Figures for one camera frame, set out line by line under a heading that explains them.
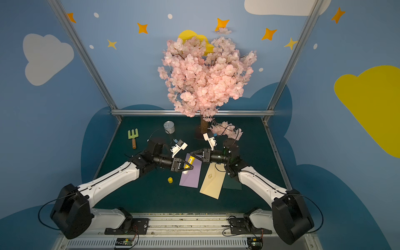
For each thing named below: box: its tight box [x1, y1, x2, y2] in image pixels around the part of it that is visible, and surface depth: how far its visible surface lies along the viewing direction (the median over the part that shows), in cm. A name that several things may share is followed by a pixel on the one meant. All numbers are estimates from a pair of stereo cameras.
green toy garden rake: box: [127, 128, 139, 150], surface depth 113 cm
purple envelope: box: [179, 153, 203, 189], surface depth 92 cm
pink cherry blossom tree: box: [157, 28, 257, 135], surface depth 69 cm
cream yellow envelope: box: [199, 162, 227, 200], surface depth 91 cm
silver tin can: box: [163, 120, 175, 135], surface depth 113 cm
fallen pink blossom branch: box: [208, 121, 244, 141], surface depth 86 cm
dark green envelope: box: [222, 172, 243, 191], surface depth 90 cm
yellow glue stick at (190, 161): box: [182, 155, 196, 175], surface depth 72 cm
